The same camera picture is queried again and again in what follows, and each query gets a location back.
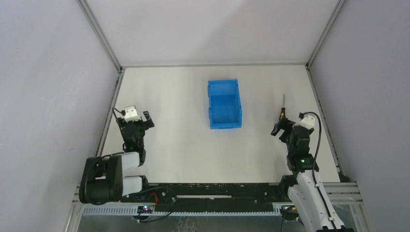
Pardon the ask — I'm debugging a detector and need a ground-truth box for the blue plastic bin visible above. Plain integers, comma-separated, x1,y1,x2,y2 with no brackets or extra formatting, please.
207,79,242,130

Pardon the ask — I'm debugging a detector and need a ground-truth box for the white slotted cable duct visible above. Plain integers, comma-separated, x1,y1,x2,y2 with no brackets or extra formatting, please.
83,204,281,217

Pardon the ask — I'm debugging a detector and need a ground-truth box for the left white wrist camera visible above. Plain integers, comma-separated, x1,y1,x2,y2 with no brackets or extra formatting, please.
124,105,141,122

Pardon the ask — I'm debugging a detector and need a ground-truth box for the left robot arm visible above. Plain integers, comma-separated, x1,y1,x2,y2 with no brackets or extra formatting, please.
78,107,155,205

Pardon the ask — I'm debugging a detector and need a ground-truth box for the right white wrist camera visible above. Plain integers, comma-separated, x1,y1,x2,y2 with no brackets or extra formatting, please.
297,113,316,130

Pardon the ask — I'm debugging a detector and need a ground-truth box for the black yellow screwdriver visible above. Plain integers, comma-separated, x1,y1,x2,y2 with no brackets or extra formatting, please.
279,94,286,120

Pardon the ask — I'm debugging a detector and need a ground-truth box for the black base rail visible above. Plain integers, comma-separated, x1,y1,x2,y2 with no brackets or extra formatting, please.
120,180,291,211

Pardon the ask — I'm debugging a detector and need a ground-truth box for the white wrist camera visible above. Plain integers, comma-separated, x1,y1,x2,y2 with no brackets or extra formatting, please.
124,105,141,122
297,113,316,130

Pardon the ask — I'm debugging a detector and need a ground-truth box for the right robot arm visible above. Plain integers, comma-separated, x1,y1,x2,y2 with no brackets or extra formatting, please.
271,115,348,232

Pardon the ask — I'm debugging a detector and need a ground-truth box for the right black cable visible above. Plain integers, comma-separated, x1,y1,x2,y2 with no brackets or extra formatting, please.
302,111,322,187

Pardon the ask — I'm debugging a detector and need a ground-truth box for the small electronics board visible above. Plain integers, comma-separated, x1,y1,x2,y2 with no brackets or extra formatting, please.
137,205,155,214

